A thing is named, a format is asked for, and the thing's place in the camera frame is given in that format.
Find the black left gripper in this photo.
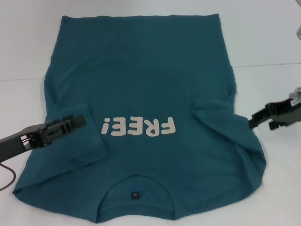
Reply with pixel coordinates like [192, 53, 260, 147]
[0, 113, 87, 163]

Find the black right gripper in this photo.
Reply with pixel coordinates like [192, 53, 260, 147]
[247, 97, 301, 132]

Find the teal t-shirt with FREE! print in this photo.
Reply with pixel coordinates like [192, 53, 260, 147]
[13, 14, 268, 215]

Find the clear plug on right gripper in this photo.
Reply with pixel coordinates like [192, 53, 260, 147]
[290, 86, 301, 100]

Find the dark red left gripper cable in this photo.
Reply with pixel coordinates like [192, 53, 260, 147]
[0, 161, 17, 192]

